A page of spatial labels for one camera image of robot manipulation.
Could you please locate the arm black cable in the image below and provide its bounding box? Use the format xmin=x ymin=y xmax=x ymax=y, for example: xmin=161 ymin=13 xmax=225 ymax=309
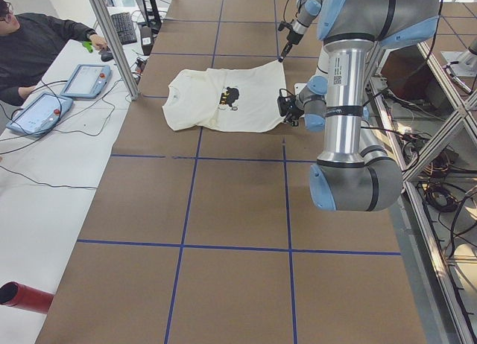
xmin=281 ymin=0 xmax=303 ymax=25

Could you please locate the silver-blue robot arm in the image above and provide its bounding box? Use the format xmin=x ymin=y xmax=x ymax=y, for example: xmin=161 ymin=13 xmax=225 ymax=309
xmin=279 ymin=0 xmax=440 ymax=211
xmin=278 ymin=0 xmax=321 ymax=63

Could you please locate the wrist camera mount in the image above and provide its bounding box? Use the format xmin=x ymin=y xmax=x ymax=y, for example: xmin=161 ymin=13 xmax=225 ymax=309
xmin=277 ymin=21 xmax=293 ymax=31
xmin=277 ymin=88 xmax=296 ymax=118

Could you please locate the near blue teach pendant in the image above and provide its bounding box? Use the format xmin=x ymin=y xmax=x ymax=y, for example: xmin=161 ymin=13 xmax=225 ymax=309
xmin=6 ymin=92 xmax=73 ymax=137

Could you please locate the blue teach pendant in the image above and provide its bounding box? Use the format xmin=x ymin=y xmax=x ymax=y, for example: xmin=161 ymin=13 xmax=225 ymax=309
xmin=6 ymin=92 xmax=73 ymax=137
xmin=60 ymin=64 xmax=112 ymax=99

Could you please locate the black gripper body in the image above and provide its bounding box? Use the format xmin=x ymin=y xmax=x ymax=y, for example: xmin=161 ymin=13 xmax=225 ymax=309
xmin=287 ymin=29 xmax=303 ymax=45
xmin=285 ymin=105 xmax=300 ymax=125

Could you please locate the black keyboard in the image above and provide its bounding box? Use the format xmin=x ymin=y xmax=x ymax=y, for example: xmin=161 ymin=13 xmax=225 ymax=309
xmin=110 ymin=12 xmax=137 ymax=45

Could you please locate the cream long-sleeve cat shirt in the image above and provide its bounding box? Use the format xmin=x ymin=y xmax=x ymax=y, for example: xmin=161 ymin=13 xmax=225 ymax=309
xmin=162 ymin=61 xmax=286 ymax=133

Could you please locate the far blue teach pendant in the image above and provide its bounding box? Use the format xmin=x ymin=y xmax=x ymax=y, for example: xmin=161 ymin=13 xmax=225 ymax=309
xmin=60 ymin=64 xmax=112 ymax=99

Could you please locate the person in black jacket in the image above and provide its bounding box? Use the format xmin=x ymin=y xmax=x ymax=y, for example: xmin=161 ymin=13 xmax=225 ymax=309
xmin=1 ymin=0 xmax=107 ymax=106

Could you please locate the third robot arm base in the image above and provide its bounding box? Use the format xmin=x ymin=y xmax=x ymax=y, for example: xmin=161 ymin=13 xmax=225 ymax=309
xmin=441 ymin=39 xmax=476 ymax=78

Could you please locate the aluminium frame post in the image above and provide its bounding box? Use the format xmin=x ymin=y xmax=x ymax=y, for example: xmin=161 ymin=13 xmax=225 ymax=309
xmin=89 ymin=0 xmax=139 ymax=101

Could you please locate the red cylinder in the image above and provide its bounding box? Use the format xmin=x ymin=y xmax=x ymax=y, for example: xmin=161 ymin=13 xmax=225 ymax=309
xmin=1 ymin=281 xmax=54 ymax=314

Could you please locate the green plastic object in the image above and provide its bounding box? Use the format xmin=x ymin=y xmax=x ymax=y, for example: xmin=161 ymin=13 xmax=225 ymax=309
xmin=82 ymin=41 xmax=94 ymax=54

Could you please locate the black computer mouse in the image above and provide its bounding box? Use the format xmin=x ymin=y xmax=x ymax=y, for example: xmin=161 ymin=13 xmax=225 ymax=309
xmin=99 ymin=50 xmax=114 ymax=63

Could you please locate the white central pedestal column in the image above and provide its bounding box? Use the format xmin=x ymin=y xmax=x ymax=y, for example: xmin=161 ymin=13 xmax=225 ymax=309
xmin=294 ymin=45 xmax=336 ymax=118

